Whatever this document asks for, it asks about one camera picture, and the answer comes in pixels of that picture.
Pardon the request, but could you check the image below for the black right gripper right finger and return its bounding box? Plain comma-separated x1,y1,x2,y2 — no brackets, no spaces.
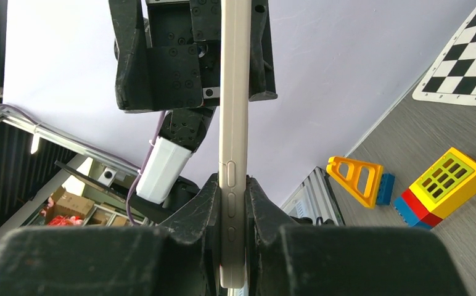
245,178,467,295

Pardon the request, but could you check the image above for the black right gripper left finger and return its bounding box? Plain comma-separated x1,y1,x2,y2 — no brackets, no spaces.
0,174,220,295

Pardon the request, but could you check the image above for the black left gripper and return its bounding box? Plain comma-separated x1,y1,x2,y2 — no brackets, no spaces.
109,0,277,112

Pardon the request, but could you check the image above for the beige phone case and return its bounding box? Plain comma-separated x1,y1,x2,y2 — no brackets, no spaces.
218,0,252,289

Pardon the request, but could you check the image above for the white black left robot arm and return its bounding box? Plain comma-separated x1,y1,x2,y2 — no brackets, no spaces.
109,1,222,223

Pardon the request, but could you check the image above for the cardboard box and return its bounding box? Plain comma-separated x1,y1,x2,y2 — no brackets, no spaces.
43,187,95,225

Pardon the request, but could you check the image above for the yellow red blue block house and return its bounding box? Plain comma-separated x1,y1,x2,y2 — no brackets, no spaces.
393,147,476,230

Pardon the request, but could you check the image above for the checkerboard calibration mat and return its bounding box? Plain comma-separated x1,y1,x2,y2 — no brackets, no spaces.
412,8,476,106

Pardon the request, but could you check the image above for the aluminium frame rail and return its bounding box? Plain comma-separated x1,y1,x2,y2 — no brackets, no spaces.
281,167,345,226

